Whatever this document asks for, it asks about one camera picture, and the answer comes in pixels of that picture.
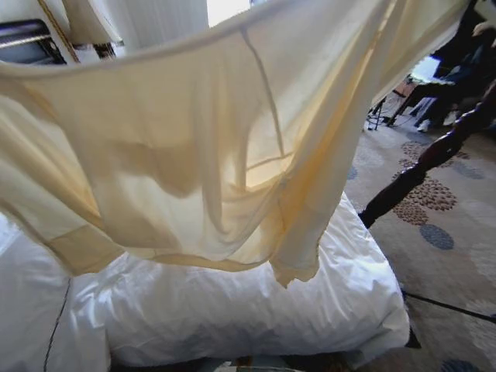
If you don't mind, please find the patterned floral carpet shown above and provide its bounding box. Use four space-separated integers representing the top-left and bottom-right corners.
340 122 496 372

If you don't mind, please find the white window curtain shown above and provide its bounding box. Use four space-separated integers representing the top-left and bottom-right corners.
61 0 210 51

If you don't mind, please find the dark turned wooden stand post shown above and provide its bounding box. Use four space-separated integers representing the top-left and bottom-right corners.
358 82 496 229

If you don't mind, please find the black floor cable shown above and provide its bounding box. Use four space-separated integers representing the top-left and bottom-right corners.
402 291 496 322

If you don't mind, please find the thin black cable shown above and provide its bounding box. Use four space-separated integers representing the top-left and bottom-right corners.
42 277 74 372

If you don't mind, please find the person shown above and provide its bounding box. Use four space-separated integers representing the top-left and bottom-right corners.
394 0 496 133

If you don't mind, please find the cream long-sleeved shirt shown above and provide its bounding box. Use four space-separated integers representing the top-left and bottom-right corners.
0 0 472 290

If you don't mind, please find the white bed duvet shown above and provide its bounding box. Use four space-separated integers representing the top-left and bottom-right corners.
0 192 412 372

